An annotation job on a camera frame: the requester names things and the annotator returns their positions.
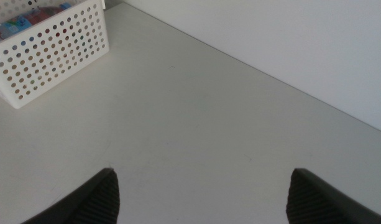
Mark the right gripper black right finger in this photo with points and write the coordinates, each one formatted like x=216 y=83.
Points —
x=311 y=202

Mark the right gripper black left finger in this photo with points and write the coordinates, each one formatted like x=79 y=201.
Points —
x=97 y=202

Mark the clear water bottle blue cap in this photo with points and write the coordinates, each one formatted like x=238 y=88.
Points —
x=19 y=23

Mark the white perforated plastic basket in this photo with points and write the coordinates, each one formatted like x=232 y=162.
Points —
x=53 y=71

